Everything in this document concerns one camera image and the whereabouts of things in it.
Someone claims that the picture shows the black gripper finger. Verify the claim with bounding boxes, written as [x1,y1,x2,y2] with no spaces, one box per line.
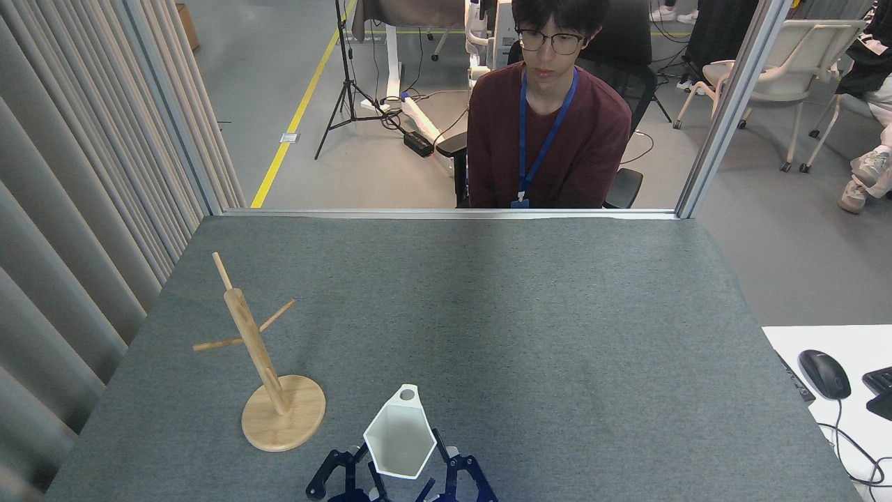
[305,442,392,502]
[415,428,500,502]

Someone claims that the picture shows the white angular cup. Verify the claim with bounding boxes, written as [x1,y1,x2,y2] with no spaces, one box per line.
[362,383,438,481]

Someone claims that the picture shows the wooden cup rack stand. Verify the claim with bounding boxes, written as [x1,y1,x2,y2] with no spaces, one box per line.
[193,252,327,452]

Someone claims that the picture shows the black label strip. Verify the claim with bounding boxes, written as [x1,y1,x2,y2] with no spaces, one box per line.
[776,351,817,403]

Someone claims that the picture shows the person across table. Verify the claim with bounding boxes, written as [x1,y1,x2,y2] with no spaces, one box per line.
[466,0,633,209]

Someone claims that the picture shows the black computer mouse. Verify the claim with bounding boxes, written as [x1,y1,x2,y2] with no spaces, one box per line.
[798,349,852,401]

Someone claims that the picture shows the beige pleated curtain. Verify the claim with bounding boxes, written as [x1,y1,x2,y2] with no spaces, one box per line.
[0,0,247,502]

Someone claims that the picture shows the white stand on wheels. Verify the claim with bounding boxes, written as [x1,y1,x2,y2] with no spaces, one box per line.
[360,24,447,144]

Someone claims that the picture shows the white side table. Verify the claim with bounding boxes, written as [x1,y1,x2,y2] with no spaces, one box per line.
[761,324,892,502]

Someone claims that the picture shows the black keyboard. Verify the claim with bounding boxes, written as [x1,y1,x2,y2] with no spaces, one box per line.
[862,366,892,422]

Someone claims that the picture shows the white machine column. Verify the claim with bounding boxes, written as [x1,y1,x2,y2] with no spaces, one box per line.
[464,0,520,98]

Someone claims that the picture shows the black-rimmed glasses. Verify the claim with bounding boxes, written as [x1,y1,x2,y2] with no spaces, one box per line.
[515,26,587,56]

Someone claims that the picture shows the brown cardboard box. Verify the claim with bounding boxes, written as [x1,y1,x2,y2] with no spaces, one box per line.
[174,3,201,52]

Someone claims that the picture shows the seated person in pale trousers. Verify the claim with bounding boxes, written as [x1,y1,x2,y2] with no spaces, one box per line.
[833,0,892,215]

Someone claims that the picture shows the white plastic chair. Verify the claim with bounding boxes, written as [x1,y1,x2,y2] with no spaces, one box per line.
[672,19,867,174]

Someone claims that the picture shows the silver frame crossbar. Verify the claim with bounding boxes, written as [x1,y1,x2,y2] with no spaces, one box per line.
[222,207,680,221]

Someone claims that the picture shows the blue lanyard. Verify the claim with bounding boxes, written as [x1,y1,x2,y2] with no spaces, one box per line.
[510,66,580,209]

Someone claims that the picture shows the black camera tripod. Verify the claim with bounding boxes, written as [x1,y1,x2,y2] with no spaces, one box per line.
[314,0,403,160]

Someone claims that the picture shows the black mouse cable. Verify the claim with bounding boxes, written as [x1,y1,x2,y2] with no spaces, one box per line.
[818,399,892,489]

